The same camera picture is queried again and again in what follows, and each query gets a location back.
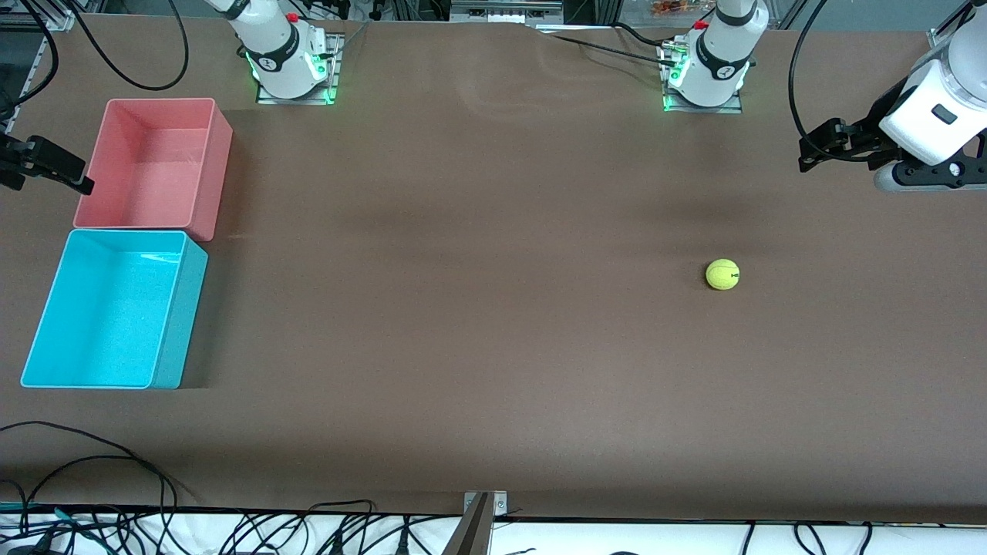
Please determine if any silver mounting bracket plate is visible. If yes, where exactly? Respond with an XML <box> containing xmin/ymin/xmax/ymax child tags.
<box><xmin>464</xmin><ymin>491</ymin><xmax>508</xmax><ymax>516</ymax></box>

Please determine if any teal cable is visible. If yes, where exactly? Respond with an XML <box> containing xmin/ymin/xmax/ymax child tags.
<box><xmin>0</xmin><ymin>503</ymin><xmax>101</xmax><ymax>534</ymax></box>

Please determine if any black cable on table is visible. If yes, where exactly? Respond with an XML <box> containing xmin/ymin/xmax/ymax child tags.
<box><xmin>549</xmin><ymin>34</ymin><xmax>679</xmax><ymax>69</ymax></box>

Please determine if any pink plastic bin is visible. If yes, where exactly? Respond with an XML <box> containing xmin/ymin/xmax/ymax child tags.
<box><xmin>73</xmin><ymin>97</ymin><xmax>234</xmax><ymax>243</ymax></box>

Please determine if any yellow-green tennis ball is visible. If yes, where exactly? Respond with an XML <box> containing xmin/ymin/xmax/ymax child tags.
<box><xmin>706</xmin><ymin>258</ymin><xmax>741</xmax><ymax>291</ymax></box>

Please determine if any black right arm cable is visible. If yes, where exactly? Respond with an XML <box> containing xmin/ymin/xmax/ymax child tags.
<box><xmin>0</xmin><ymin>0</ymin><xmax>60</xmax><ymax>116</ymax></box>
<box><xmin>68</xmin><ymin>0</ymin><xmax>190</xmax><ymax>91</ymax></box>

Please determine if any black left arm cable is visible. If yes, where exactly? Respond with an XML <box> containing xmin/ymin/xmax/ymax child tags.
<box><xmin>788</xmin><ymin>0</ymin><xmax>888</xmax><ymax>163</ymax></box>

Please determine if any grey background device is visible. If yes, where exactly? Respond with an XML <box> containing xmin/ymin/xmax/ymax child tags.
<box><xmin>450</xmin><ymin>0</ymin><xmax>564</xmax><ymax>24</ymax></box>

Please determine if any perforated metal strip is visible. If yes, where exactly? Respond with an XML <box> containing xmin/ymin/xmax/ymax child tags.
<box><xmin>14</xmin><ymin>32</ymin><xmax>59</xmax><ymax>120</ymax></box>

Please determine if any grey camera post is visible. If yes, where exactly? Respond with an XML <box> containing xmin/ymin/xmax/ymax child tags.
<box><xmin>441</xmin><ymin>493</ymin><xmax>494</xmax><ymax>555</ymax></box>

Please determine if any blue plastic bin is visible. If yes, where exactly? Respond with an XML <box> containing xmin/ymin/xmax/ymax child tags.
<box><xmin>20</xmin><ymin>229</ymin><xmax>209</xmax><ymax>390</ymax></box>

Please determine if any black arched cable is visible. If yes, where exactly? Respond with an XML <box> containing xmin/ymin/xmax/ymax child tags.
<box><xmin>307</xmin><ymin>499</ymin><xmax>377</xmax><ymax>534</ymax></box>

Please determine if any aluminium frame profile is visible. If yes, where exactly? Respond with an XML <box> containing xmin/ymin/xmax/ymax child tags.
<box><xmin>928</xmin><ymin>0</ymin><xmax>976</xmax><ymax>49</ymax></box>
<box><xmin>0</xmin><ymin>0</ymin><xmax>74</xmax><ymax>32</ymax></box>

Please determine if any black looping cable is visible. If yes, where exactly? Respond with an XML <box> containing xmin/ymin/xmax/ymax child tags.
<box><xmin>0</xmin><ymin>420</ymin><xmax>180</xmax><ymax>533</ymax></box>
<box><xmin>19</xmin><ymin>455</ymin><xmax>178</xmax><ymax>533</ymax></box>

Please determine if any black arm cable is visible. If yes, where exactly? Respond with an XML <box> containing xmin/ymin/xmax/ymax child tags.
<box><xmin>0</xmin><ymin>0</ymin><xmax>60</xmax><ymax>116</ymax></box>
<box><xmin>788</xmin><ymin>0</ymin><xmax>888</xmax><ymax>163</ymax></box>
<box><xmin>68</xmin><ymin>0</ymin><xmax>190</xmax><ymax>91</ymax></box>

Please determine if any white ledge below table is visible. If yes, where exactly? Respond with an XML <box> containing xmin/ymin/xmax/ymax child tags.
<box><xmin>0</xmin><ymin>510</ymin><xmax>987</xmax><ymax>555</ymax></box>

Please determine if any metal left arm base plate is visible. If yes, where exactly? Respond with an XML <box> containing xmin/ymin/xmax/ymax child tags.
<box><xmin>660</xmin><ymin>39</ymin><xmax>744</xmax><ymax>115</ymax></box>

